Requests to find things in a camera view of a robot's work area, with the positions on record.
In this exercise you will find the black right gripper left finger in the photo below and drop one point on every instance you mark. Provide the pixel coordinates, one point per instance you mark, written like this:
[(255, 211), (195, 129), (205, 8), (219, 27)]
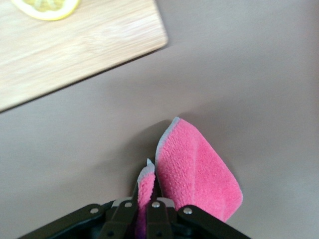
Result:
[(114, 221)]

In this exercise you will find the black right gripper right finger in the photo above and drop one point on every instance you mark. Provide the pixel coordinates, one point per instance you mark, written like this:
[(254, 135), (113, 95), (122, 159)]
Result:
[(162, 221)]

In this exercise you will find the pink microfibre cloth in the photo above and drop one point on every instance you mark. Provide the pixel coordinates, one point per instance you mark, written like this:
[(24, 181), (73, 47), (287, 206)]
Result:
[(194, 169)]

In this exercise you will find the brown table cover sheet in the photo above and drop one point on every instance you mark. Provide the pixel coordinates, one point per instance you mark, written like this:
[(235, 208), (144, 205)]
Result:
[(74, 149)]

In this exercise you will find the wooden cutting board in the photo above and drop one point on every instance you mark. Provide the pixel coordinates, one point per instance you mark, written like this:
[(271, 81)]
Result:
[(74, 49)]

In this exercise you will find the yellow lemon slice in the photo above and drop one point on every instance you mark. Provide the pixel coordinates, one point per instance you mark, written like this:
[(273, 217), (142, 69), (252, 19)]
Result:
[(46, 10)]

